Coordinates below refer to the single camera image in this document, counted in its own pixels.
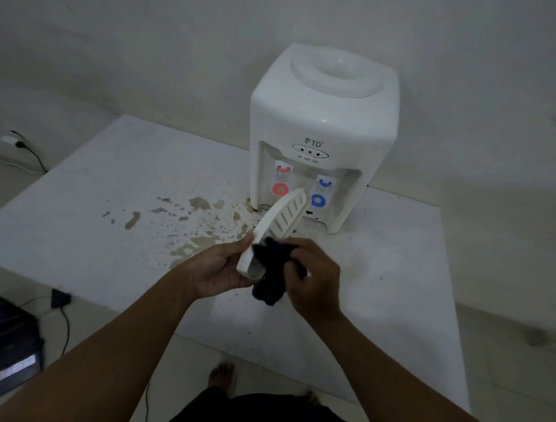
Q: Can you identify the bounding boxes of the person's left hand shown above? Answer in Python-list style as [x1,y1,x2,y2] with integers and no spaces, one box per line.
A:
[184,232,257,301]

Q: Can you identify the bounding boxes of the person's right hand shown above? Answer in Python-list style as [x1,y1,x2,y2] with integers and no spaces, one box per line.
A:
[280,237,344,325]

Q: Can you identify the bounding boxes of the dark cleaning cloth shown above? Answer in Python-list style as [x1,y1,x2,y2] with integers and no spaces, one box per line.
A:
[251,237,307,307]

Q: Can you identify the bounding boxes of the white slotted drip tray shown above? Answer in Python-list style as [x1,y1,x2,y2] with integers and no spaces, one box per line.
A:
[236,188,308,279]

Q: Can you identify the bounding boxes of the person's left forearm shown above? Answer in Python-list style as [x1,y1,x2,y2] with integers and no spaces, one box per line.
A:
[0,264,199,422]

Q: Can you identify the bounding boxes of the person's right forearm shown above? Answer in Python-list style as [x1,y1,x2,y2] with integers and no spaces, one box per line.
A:
[304,311,479,422]

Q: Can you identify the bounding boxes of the brown liquid spill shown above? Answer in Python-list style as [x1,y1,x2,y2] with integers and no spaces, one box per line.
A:
[102,197,261,269]

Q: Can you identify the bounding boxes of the red water tap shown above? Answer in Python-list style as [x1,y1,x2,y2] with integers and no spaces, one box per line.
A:
[272,160,294,197]

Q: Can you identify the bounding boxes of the blue water tap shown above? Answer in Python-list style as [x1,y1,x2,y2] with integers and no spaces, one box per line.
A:
[310,174,338,209]

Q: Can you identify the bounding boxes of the person's left foot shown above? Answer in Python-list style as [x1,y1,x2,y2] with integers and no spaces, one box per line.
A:
[207,363,235,393]

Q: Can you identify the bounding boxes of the black shorts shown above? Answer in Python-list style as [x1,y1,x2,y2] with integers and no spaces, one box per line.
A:
[169,384,348,422]

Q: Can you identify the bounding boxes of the white tabletop water dispenser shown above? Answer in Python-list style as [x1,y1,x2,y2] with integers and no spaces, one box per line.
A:
[249,43,400,234]

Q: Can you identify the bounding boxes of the black electronic device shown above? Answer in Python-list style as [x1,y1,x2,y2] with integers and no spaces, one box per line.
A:
[0,297,46,396]

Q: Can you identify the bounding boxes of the thin black adapter cable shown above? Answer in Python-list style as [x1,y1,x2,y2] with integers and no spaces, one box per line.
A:
[60,306,71,357]

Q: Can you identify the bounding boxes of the black power cable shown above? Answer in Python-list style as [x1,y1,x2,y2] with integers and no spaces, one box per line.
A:
[10,130,48,174]

